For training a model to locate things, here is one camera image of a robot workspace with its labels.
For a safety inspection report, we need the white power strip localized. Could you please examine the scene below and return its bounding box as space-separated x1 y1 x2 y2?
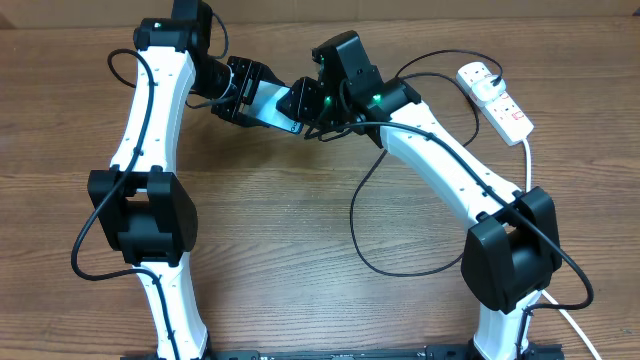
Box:
456 62 534 146

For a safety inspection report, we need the white charger plug adapter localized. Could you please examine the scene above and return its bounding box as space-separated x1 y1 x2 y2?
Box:
471 76 506 106

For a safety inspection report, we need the blue Galaxy smartphone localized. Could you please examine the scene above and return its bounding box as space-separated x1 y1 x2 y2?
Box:
242 81 302 134

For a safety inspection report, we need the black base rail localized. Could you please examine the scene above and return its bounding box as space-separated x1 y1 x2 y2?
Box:
120 343 565 360

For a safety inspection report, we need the black USB charging cable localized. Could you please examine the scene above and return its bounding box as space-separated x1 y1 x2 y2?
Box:
303 49 504 278

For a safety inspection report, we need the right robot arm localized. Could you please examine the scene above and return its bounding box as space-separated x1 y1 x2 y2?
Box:
275 31 564 359

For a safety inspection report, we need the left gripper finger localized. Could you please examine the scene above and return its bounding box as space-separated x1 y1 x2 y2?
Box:
249 62 285 103
211 100 269 128

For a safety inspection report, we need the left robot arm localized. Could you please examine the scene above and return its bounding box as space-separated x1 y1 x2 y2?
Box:
71 0 302 359

